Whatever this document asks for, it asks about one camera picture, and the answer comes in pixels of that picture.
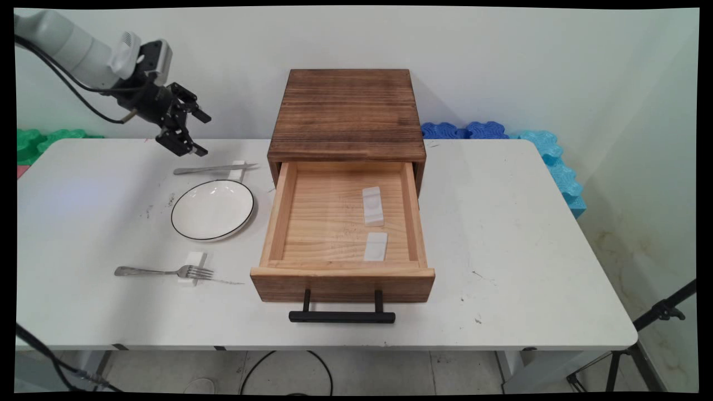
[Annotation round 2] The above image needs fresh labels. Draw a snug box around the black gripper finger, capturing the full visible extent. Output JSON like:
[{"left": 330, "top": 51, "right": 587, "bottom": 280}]
[
  {"left": 155, "top": 114, "right": 209, "bottom": 157},
  {"left": 167, "top": 82, "right": 212, "bottom": 124}
]

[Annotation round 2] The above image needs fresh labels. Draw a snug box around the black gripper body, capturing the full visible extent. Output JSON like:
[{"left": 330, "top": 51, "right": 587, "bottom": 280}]
[{"left": 114, "top": 75, "right": 173, "bottom": 124}]

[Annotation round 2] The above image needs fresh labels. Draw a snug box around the silver metal knife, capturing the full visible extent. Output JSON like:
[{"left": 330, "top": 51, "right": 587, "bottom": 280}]
[{"left": 173, "top": 163, "right": 258, "bottom": 175}]

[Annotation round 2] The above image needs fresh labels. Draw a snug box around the white plate with black rim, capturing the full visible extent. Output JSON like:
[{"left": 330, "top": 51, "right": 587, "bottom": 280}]
[{"left": 170, "top": 179, "right": 256, "bottom": 242}]

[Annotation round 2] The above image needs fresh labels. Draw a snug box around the green foam mat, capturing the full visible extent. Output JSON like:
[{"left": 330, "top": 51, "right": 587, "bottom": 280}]
[{"left": 17, "top": 129, "right": 105, "bottom": 167}]

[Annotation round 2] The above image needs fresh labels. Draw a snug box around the silver metal fork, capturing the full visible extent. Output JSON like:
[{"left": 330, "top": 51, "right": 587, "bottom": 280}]
[{"left": 114, "top": 265, "right": 215, "bottom": 281}]

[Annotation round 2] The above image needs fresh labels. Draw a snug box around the dark wooden cabinet box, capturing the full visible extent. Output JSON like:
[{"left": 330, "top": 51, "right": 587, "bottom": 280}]
[{"left": 267, "top": 69, "right": 427, "bottom": 195}]

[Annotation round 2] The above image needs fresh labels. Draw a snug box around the white ceramic rest with dent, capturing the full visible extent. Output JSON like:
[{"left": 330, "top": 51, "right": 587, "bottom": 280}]
[{"left": 362, "top": 186, "right": 385, "bottom": 227}]

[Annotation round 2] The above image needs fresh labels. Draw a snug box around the flat white ceramic rest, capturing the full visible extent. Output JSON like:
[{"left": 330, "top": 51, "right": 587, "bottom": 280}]
[{"left": 363, "top": 232, "right": 388, "bottom": 262}]

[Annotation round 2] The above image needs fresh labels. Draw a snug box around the dark blue foam mat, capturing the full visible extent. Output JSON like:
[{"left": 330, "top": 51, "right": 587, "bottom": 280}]
[{"left": 421, "top": 121, "right": 510, "bottom": 140}]

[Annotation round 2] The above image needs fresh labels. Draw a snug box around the light blue foam mat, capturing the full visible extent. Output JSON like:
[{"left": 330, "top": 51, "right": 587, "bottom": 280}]
[{"left": 510, "top": 130, "right": 587, "bottom": 219}]

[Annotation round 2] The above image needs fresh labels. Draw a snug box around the white table leg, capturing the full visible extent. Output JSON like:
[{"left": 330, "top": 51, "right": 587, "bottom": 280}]
[{"left": 496, "top": 350, "right": 613, "bottom": 393}]

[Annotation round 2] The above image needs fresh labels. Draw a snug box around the black tripod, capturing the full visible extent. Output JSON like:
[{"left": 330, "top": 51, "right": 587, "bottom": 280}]
[{"left": 567, "top": 278, "right": 697, "bottom": 393}]

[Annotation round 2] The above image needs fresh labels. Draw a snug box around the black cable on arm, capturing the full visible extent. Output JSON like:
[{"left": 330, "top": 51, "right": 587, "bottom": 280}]
[{"left": 14, "top": 35, "right": 140, "bottom": 124}]

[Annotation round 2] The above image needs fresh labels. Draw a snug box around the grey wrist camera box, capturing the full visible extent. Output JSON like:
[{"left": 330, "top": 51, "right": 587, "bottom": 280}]
[{"left": 136, "top": 39, "right": 173, "bottom": 87}]

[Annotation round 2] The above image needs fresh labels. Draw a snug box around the wooden drawer with black handle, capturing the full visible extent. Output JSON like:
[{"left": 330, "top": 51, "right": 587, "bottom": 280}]
[{"left": 250, "top": 160, "right": 436, "bottom": 324}]

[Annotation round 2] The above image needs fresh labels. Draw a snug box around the black cable with connector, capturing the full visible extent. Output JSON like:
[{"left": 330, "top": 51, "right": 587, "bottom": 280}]
[{"left": 16, "top": 322, "right": 123, "bottom": 393}]

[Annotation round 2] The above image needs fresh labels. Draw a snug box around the black looped floor cable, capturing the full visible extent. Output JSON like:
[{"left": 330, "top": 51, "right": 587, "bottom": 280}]
[{"left": 240, "top": 350, "right": 334, "bottom": 396}]

